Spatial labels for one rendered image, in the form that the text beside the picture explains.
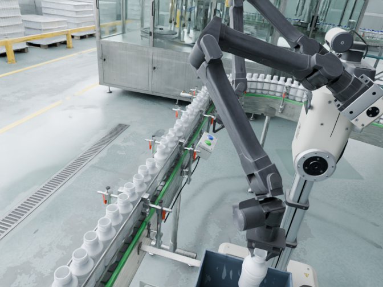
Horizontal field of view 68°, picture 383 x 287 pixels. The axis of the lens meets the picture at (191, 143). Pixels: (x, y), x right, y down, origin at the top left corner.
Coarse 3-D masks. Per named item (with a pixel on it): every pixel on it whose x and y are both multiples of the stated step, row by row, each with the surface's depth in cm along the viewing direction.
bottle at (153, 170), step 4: (148, 160) 114; (152, 160) 114; (148, 164) 112; (152, 164) 112; (148, 168) 112; (152, 168) 112; (156, 168) 115; (152, 172) 113; (156, 172) 114; (152, 176) 113; (152, 180) 114; (156, 180) 116; (152, 184) 115; (156, 184) 117; (152, 188) 116; (152, 192) 117; (156, 192) 119
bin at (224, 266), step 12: (156, 252) 102; (168, 252) 103; (204, 252) 102; (216, 252) 102; (192, 264) 99; (204, 264) 107; (216, 264) 105; (228, 264) 104; (240, 264) 102; (204, 276) 110; (216, 276) 108; (228, 276) 106; (240, 276) 105; (276, 276) 100; (288, 276) 98
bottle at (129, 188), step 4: (124, 184) 98; (128, 184) 99; (132, 184) 99; (124, 188) 97; (128, 188) 96; (132, 188) 97; (124, 192) 98; (128, 192) 97; (132, 192) 97; (136, 192) 101; (132, 196) 98; (136, 196) 99; (132, 200) 97; (136, 200) 99; (132, 204) 98; (136, 208) 101; (136, 212) 102; (136, 216) 102
